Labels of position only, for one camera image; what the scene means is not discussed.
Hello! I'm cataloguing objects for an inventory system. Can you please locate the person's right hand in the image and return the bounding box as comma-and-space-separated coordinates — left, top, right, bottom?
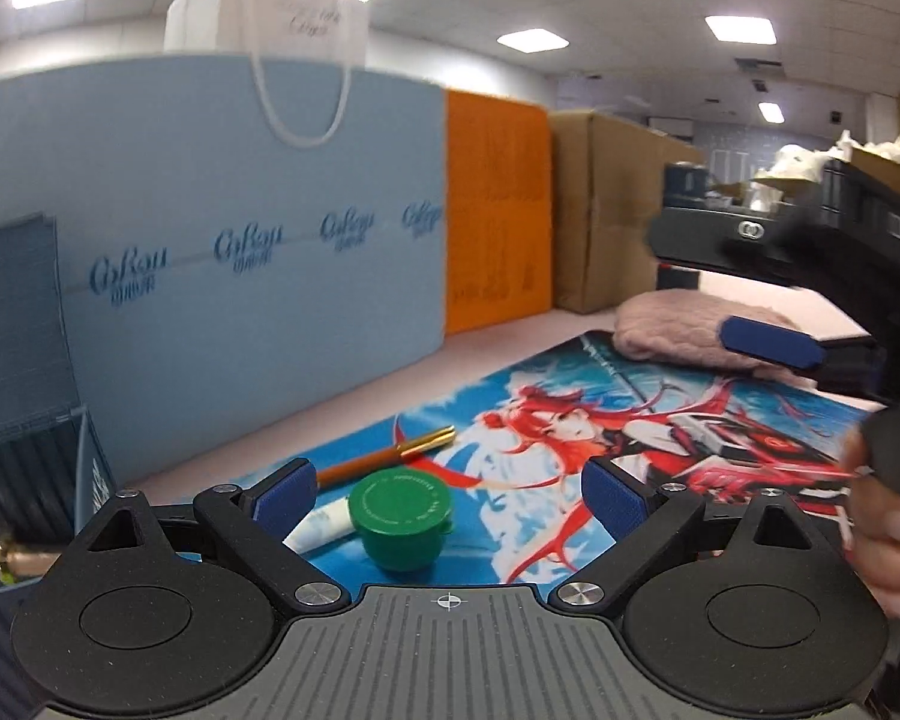
840, 409, 900, 622

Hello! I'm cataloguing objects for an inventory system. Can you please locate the black crate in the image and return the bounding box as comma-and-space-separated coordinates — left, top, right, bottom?
814, 156, 900, 245

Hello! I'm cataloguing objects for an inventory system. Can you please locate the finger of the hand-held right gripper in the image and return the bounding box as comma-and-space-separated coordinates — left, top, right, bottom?
720, 315, 882, 400
649, 206, 803, 290

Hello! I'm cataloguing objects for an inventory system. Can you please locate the green plastic capped container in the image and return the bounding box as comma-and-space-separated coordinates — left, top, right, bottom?
347, 469, 455, 572

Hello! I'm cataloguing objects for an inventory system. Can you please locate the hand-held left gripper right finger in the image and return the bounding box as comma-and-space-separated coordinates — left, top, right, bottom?
555, 457, 841, 612

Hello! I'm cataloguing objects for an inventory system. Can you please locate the pink knitted cloth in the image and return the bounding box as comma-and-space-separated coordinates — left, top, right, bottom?
615, 289, 803, 376

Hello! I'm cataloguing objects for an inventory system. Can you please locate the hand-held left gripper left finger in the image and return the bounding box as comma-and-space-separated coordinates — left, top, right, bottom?
60, 457, 350, 616

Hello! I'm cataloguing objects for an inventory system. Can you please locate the white tube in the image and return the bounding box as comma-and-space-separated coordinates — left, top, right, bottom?
281, 495, 357, 556

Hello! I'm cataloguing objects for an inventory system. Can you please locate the bronze metal cylinder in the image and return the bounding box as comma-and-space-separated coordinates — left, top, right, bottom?
0, 536, 65, 575

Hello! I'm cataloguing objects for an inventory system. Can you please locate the white paper bag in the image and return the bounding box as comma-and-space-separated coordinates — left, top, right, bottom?
163, 0, 372, 147

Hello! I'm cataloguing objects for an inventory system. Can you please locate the brown cardboard box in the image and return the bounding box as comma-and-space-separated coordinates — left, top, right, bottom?
551, 109, 710, 314

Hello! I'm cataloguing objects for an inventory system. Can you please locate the light blue printed carton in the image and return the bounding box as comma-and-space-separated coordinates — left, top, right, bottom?
0, 52, 451, 481

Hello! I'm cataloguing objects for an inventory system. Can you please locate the orange pen with gold trim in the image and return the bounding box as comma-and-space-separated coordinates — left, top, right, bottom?
315, 425, 457, 488

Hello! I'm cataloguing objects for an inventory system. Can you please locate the printed anime desk mat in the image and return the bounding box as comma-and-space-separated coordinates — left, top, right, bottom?
229, 328, 882, 586

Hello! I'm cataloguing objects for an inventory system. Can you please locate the dark blue plastic storage box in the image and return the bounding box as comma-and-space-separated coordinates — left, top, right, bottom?
0, 214, 121, 601

